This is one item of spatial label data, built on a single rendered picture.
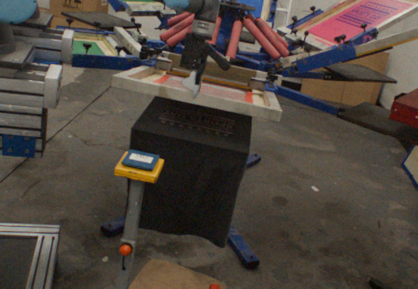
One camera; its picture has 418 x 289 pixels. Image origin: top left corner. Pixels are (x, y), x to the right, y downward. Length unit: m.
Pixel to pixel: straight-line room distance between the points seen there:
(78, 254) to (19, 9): 1.69
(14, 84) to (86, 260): 1.43
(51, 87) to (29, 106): 0.08
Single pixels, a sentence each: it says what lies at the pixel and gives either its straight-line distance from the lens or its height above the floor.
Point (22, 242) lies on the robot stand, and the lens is 2.40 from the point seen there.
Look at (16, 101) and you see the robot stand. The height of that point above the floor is 1.14.
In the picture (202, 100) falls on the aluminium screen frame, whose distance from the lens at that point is 1.58.
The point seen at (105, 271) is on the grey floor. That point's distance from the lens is 2.56.
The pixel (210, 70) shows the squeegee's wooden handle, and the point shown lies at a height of 1.10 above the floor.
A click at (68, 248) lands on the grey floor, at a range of 2.70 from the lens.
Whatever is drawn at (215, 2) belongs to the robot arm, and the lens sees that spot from 1.56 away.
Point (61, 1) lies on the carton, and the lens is 6.29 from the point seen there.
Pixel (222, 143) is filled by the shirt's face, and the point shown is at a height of 0.95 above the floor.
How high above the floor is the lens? 1.63
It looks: 22 degrees down
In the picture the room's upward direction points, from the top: 11 degrees clockwise
